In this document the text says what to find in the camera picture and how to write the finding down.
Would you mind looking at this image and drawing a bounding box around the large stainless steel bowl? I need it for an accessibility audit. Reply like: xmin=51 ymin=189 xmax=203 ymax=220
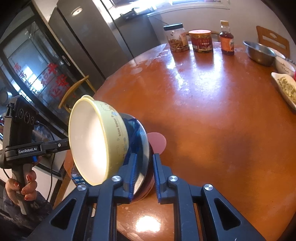
xmin=120 ymin=113 xmax=149 ymax=194

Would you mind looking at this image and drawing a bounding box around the blue fluted plastic dish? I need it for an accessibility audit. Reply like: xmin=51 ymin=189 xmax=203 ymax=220
xmin=70 ymin=112 xmax=141 ymax=186

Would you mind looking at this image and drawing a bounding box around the pink plastic plate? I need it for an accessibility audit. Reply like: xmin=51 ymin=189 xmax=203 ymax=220
xmin=132 ymin=132 xmax=167 ymax=202

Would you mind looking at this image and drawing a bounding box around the cream bowl with handle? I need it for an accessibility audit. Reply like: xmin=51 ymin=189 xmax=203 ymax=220
xmin=68 ymin=95 xmax=130 ymax=186

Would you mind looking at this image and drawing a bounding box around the round steel pan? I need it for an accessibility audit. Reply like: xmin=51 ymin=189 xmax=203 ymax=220
xmin=134 ymin=144 xmax=154 ymax=201

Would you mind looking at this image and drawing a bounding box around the left hand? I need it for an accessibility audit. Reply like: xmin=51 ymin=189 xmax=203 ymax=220
xmin=5 ymin=170 xmax=38 ymax=205

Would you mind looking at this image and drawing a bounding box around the yellow chair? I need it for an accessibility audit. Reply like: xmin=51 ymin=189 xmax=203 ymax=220
xmin=58 ymin=75 xmax=96 ymax=113

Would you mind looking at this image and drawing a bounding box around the grey refrigerator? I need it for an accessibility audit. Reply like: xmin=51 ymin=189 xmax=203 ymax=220
xmin=49 ymin=1 xmax=160 ymax=89

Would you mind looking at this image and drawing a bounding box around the clear jar black lid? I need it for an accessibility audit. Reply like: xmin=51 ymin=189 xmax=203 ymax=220
xmin=163 ymin=23 xmax=189 ymax=52

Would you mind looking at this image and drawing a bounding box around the red tin can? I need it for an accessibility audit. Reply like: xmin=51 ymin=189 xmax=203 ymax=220
xmin=188 ymin=30 xmax=213 ymax=53

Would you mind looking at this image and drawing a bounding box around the brown sauce bottle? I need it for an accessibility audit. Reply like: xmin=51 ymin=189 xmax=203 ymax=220
xmin=219 ymin=21 xmax=235 ymax=56

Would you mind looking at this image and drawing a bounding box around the white dish with food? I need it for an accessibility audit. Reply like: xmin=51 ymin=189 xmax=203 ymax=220
xmin=271 ymin=72 xmax=296 ymax=110

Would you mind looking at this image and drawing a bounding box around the small steel bowl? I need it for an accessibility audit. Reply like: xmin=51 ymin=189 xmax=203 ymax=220
xmin=243 ymin=40 xmax=276 ymax=67

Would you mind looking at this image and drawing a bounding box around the white ceramic bowl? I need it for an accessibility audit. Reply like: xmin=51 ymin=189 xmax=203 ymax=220
xmin=274 ymin=50 xmax=295 ymax=77

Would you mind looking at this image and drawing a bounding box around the wooden chair back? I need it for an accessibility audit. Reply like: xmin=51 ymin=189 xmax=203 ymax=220
xmin=256 ymin=26 xmax=290 ymax=57

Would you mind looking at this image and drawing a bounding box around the black cable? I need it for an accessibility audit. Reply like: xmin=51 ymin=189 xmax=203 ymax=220
xmin=34 ymin=122 xmax=57 ymax=202

